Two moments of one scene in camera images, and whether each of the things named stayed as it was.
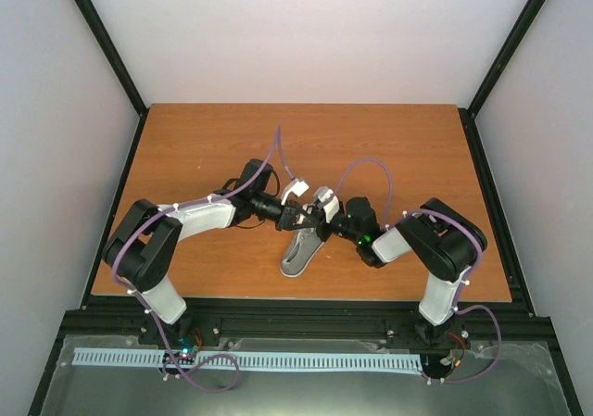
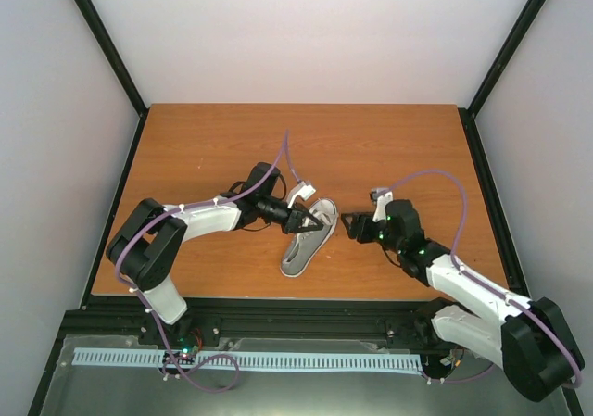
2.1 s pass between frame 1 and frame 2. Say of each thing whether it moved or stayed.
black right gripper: moved
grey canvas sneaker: stayed
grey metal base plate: stayed
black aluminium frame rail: stayed
